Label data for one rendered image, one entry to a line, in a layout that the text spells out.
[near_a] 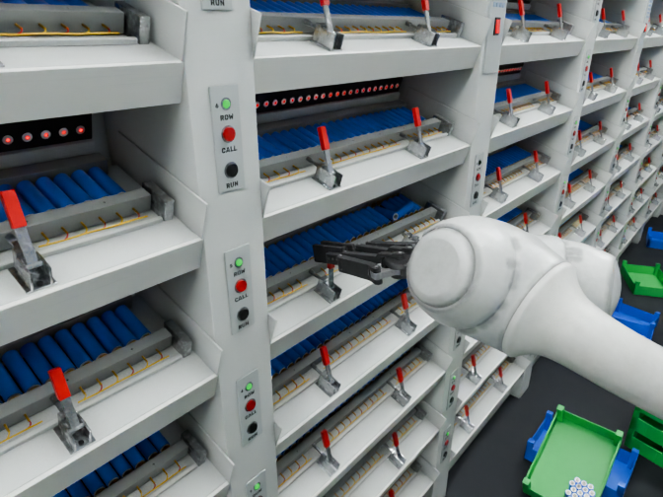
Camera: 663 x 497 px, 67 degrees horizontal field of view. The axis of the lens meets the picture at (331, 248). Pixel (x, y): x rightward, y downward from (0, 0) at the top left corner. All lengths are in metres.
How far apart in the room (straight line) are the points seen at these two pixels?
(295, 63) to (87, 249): 0.34
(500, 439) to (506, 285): 1.62
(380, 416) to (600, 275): 0.74
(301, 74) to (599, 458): 1.60
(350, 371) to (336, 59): 0.59
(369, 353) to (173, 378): 0.48
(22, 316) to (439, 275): 0.38
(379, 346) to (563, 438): 1.02
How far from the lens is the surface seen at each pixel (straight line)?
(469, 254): 0.43
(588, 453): 1.96
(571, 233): 2.40
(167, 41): 0.60
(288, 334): 0.79
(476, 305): 0.44
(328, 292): 0.86
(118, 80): 0.55
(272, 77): 0.67
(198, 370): 0.72
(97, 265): 0.58
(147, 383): 0.71
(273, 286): 0.83
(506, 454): 2.00
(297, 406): 0.94
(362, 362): 1.05
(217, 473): 0.86
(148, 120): 0.66
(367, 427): 1.20
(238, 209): 0.64
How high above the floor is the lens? 1.36
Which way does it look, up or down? 23 degrees down
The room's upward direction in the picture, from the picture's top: straight up
